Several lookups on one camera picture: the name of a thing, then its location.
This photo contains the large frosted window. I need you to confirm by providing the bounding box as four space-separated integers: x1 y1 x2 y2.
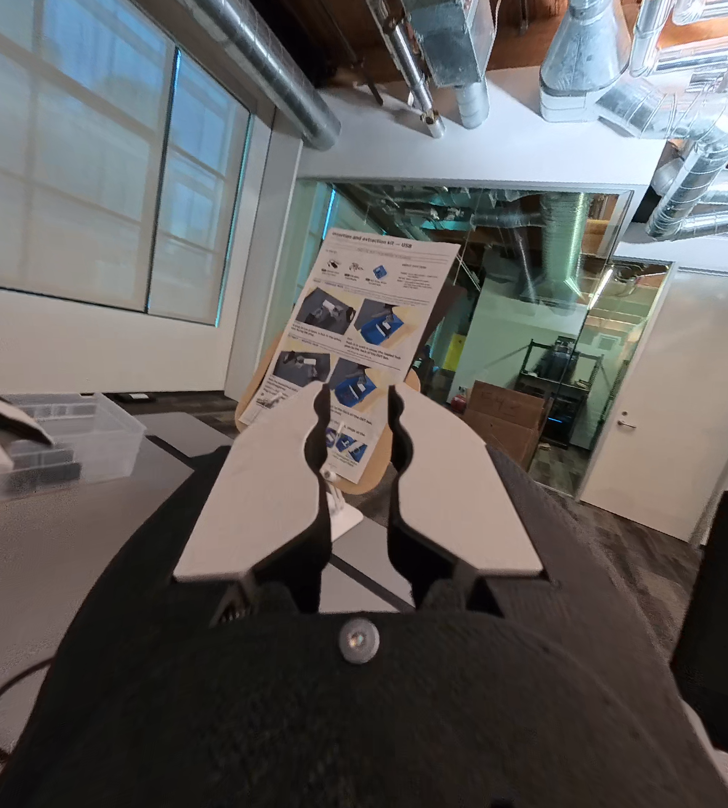
0 0 254 326

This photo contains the conical silver duct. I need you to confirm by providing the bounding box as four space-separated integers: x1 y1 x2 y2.
539 0 631 124

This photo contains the flexible silver duct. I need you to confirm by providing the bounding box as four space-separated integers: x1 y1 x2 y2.
598 0 728 241

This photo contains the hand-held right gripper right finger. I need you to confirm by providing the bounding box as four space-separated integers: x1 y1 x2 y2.
387 383 545 613

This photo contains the insulated silver pipe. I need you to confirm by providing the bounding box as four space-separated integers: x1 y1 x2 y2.
194 0 343 152

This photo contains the rectangular metal duct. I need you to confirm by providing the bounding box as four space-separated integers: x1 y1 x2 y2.
402 0 497 89

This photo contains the white door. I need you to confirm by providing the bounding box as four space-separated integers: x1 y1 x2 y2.
582 262 728 544

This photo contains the clear plastic bin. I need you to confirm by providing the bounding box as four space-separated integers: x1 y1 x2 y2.
0 391 148 506

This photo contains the printed instruction sheet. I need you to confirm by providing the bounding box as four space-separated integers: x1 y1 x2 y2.
239 229 461 482

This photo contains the brown cardboard box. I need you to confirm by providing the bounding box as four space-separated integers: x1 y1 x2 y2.
463 380 555 471

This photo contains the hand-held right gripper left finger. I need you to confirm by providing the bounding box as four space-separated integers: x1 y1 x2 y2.
173 380 333 616

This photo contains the thin metal pipe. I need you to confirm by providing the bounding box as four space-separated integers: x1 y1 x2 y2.
370 0 447 138

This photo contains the white stand base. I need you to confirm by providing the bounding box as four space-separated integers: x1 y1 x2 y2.
321 470 365 542

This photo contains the wooden display board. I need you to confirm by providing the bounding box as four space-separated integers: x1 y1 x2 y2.
234 331 423 496

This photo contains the black metal shelf rack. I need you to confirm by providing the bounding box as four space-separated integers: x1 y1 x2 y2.
515 338 608 449

